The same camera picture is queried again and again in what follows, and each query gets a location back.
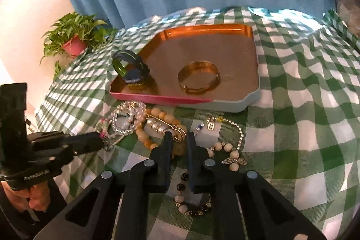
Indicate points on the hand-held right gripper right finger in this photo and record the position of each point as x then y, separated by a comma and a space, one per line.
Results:
191, 145

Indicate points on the gold bangle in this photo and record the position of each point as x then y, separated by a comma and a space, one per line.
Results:
197, 86

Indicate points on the gold pearl brooch pin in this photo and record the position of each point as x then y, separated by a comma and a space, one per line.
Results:
157, 127

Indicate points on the person's left hand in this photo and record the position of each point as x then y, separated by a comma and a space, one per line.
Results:
36, 197

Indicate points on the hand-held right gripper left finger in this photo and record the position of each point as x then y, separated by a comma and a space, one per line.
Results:
168, 145

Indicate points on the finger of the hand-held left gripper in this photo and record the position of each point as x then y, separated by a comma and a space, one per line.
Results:
87, 141

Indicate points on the orange metal tray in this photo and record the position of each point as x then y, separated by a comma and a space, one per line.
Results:
202, 51

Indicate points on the green checked tablecloth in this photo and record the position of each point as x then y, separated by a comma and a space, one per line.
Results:
295, 105

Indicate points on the potted green plant pink pot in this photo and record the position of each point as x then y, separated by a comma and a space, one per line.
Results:
74, 44

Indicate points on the dark blue green watch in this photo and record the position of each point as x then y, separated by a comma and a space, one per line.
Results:
135, 75

